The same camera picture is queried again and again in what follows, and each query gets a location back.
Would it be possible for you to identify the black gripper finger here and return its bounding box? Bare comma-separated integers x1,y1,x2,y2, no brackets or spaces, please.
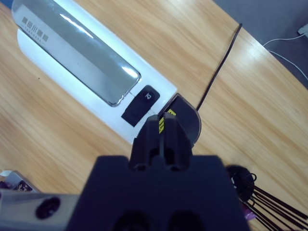
128,115,165,170
163,112,193,170

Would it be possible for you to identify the white floor cable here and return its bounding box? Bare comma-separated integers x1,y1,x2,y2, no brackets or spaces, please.
262,36,308,80

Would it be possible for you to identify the black capsule holder with rods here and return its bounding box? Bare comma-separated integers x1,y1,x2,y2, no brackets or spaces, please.
225,165,308,231

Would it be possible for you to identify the black coffee machine power cable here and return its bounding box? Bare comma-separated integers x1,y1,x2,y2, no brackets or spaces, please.
196,23,243,112

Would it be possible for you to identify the grey coffee machine lid lever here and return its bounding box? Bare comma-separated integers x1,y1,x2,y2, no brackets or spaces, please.
11,0,142,108

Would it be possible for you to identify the white capsule coffee machine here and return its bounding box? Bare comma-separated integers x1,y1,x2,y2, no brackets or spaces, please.
11,0,179,145

